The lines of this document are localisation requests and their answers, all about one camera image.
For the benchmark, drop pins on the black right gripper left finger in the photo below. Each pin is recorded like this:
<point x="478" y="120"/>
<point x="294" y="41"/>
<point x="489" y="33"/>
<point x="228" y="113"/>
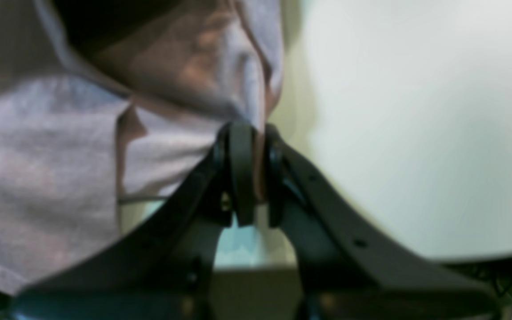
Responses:
<point x="162" y="269"/>

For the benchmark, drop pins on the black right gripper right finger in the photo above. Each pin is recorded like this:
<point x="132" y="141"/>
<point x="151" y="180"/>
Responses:
<point x="350" y="270"/>

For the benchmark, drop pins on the mauve grey t-shirt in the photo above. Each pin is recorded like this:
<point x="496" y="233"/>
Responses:
<point x="105" y="102"/>

